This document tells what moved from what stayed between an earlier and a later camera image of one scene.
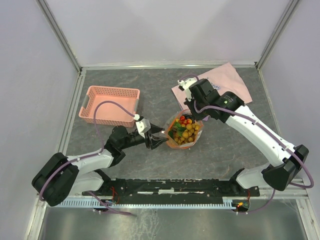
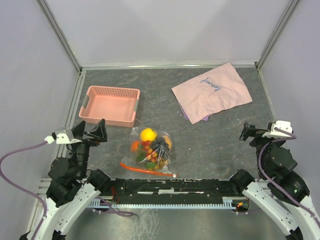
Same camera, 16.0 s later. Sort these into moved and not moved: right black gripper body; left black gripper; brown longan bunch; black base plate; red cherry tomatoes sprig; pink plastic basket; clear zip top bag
Moved: right black gripper body; left black gripper; red cherry tomatoes sprig; clear zip top bag; brown longan bunch
Not moved: pink plastic basket; black base plate
